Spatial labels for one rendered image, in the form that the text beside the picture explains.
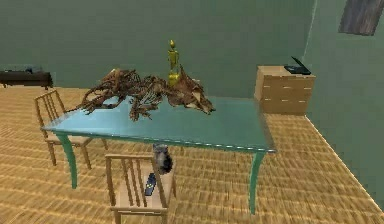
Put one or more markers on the teal glass table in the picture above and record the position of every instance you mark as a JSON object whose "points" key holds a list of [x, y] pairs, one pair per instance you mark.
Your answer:
{"points": [[213, 125]]}

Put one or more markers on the brown animal skeleton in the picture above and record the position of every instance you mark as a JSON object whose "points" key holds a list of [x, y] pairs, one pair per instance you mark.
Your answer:
{"points": [[146, 90]]}

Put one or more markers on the gold statuette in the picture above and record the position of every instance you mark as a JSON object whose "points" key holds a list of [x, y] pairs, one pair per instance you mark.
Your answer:
{"points": [[173, 63]]}

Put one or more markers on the blue remote control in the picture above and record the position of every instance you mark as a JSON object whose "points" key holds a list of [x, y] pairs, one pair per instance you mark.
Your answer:
{"points": [[150, 184]]}

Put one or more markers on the light wooden chest of drawers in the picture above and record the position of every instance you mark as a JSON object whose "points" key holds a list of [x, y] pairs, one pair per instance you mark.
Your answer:
{"points": [[283, 91]]}

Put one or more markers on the light wooden chair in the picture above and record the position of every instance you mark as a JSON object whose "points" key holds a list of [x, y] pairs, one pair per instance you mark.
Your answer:
{"points": [[53, 110], [133, 196]]}

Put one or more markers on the black laptop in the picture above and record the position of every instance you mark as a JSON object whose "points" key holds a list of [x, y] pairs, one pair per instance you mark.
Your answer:
{"points": [[297, 68]]}

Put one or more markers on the dark brown low table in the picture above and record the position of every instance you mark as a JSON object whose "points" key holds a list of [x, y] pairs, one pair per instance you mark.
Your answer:
{"points": [[25, 78]]}

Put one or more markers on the dark framed wall picture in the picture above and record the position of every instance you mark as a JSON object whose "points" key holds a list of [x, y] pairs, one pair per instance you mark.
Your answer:
{"points": [[361, 16]]}

